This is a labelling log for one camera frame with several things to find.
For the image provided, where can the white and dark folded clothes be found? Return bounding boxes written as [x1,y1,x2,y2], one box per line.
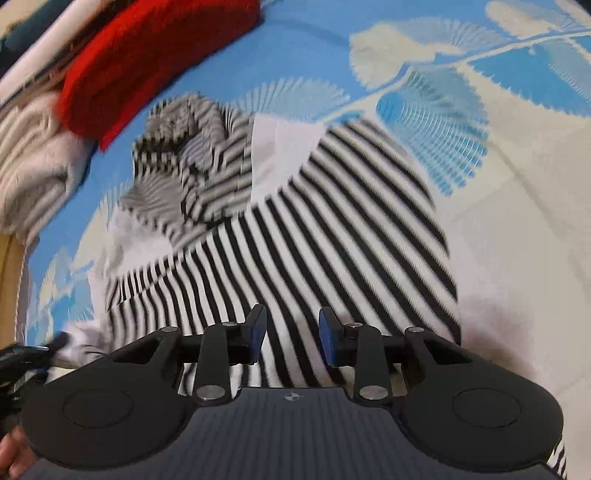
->
[0,0,100,100]

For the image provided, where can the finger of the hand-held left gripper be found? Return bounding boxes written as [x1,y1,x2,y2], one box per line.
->
[44,331,71,363]

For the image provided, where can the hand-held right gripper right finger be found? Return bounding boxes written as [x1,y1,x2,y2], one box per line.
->
[318,306,484,408]

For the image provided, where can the cream knit cloth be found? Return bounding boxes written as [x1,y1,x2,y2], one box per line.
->
[0,85,95,247]

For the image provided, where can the wooden bed frame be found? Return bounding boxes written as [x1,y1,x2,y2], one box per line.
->
[0,233,27,350]

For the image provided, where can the person's left hand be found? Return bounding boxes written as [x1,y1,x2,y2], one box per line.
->
[0,425,40,480]

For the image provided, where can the blue patterned bedsheet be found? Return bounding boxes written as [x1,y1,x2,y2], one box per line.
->
[18,0,591,480]

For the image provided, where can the white cloth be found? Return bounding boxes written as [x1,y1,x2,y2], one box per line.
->
[99,92,570,480]

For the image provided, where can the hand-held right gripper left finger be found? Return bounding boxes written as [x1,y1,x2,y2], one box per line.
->
[108,304,269,408]

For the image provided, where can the red knit cloth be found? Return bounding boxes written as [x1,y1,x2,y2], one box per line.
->
[58,0,264,152]

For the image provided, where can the dark teal cloth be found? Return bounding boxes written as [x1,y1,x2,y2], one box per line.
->
[0,0,63,75]

